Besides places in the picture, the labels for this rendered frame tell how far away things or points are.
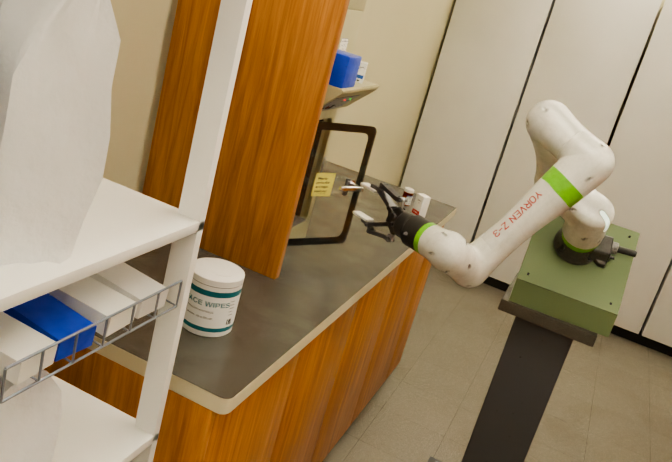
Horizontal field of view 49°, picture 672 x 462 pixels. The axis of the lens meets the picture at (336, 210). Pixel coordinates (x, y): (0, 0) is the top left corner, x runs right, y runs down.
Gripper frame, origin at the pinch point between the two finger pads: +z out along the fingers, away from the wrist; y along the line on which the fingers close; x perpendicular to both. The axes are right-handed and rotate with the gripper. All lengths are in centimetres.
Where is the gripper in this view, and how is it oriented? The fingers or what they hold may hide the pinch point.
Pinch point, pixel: (365, 200)
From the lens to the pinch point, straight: 219.1
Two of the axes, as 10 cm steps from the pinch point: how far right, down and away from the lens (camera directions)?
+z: -6.1, -4.0, 6.9
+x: -7.5, 0.1, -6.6
